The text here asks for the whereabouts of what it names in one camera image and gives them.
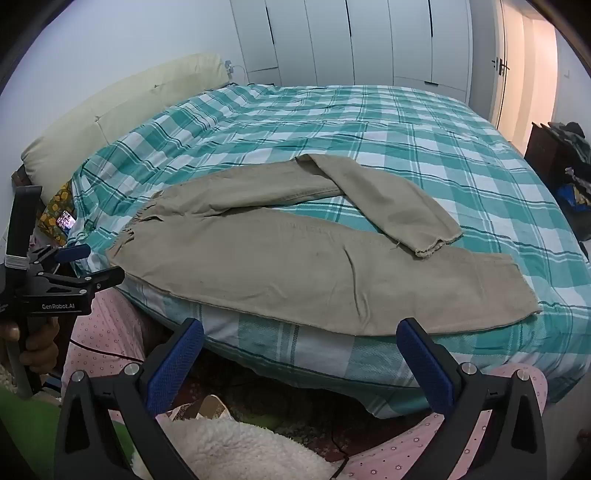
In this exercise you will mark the white door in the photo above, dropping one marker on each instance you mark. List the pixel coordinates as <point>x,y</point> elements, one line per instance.
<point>531,69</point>

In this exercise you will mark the white wardrobe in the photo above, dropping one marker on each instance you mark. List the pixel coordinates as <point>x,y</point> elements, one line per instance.
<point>360,41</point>

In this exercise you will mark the person's leg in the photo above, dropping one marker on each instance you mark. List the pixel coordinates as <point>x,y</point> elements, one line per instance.
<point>101,332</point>
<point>392,461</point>

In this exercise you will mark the dark wooden cabinet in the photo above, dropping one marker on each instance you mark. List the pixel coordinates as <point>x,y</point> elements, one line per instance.
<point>540,152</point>

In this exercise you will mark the person's left leg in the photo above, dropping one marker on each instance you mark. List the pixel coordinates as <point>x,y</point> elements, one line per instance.
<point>101,332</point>

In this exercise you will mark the bed with teal plaid sheet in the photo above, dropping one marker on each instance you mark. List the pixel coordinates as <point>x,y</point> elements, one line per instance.
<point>369,129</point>

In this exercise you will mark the white wall charger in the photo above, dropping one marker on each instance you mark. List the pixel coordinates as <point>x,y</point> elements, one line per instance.
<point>229,68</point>

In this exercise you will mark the green mat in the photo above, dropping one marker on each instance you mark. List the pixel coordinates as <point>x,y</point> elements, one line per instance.
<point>27,438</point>

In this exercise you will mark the person's right leg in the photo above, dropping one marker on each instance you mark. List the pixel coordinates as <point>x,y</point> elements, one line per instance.
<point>392,461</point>

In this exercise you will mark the person's left hand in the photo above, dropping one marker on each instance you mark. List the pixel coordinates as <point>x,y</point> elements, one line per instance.
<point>44,344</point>

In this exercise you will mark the dark patterned rug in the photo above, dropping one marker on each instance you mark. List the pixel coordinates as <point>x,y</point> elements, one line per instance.
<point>286,410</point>

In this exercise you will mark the phone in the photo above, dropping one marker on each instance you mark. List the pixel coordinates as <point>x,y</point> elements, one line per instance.
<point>64,221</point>

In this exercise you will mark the khaki pants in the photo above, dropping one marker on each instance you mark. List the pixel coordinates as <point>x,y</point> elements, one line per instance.
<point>277,277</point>

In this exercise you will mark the white fleece garment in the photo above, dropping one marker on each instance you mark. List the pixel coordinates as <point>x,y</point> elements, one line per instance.
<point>240,447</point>

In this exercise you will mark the pile of dark clothes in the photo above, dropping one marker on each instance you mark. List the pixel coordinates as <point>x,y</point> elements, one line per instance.
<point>577,138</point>

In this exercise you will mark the yellow patterned cloth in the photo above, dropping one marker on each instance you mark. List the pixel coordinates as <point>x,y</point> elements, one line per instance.
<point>57,203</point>

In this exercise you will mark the cream padded headboard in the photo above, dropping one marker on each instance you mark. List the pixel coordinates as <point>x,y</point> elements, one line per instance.
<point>115,110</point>

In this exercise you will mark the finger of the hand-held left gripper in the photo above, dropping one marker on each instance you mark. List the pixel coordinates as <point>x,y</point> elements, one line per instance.
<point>74,253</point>
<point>106,277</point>

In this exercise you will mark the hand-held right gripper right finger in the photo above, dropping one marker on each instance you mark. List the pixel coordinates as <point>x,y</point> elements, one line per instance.
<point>425,364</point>

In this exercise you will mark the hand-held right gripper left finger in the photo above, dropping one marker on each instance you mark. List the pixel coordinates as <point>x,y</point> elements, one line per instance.
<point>178,360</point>

